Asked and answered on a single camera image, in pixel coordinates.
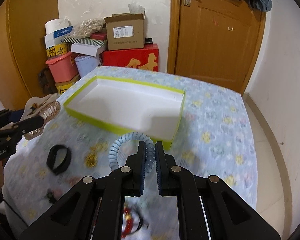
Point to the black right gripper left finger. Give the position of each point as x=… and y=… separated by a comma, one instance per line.
x=136, y=175

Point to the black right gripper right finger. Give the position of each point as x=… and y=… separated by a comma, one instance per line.
x=164, y=162

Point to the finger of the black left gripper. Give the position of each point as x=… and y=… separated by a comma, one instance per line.
x=28, y=125

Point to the beige claw hair clip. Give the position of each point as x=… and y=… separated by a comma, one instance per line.
x=47, y=107

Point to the yellow box under bin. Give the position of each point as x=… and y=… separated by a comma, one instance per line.
x=62, y=87

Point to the floral blue table cloth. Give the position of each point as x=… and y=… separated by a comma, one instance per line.
x=214, y=137

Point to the green white shallow box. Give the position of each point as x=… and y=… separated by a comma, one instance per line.
x=122, y=105

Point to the pink plastic bin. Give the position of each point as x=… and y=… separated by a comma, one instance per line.
x=63, y=68

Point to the yellow patterned box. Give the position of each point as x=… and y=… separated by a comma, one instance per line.
x=57, y=50

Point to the lavender round container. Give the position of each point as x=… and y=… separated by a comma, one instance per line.
x=85, y=64

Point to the white blue carton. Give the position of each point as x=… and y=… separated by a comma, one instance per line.
x=56, y=37

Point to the green striped box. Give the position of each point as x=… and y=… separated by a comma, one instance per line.
x=86, y=41

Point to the white flat box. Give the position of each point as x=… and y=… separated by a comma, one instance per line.
x=90, y=50

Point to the white paper roll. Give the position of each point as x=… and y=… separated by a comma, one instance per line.
x=56, y=24

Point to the bag of nuts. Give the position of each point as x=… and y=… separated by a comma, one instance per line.
x=87, y=27

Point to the red gift box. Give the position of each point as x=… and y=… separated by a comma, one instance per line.
x=146, y=58

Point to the small red box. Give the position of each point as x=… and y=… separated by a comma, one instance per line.
x=99, y=36

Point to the brown cardboard box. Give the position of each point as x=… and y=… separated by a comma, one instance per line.
x=125, y=31

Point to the brown wooden door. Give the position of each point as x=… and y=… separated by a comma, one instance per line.
x=216, y=41

